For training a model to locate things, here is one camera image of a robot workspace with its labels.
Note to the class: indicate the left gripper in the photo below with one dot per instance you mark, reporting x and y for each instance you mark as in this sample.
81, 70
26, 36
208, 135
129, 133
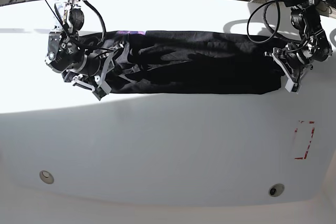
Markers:
295, 66

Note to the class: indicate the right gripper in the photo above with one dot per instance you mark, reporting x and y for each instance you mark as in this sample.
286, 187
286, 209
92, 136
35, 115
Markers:
92, 67

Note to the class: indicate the black t-shirt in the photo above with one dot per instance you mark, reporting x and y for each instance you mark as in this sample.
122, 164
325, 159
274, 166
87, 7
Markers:
192, 62

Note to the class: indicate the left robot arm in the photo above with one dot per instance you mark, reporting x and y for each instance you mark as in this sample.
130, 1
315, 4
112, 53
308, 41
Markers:
306, 19

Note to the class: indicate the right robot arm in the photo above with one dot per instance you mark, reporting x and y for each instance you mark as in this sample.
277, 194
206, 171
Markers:
66, 54

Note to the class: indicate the red tape rectangle marking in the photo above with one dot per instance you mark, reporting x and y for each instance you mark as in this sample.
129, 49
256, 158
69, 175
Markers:
302, 139

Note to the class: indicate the left round table grommet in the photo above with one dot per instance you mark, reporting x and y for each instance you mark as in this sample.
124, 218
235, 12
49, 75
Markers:
46, 177

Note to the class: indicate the round table grommet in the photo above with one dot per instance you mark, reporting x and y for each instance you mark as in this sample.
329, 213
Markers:
46, 177
276, 190

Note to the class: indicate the right round table grommet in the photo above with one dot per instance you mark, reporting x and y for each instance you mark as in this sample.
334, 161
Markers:
276, 190

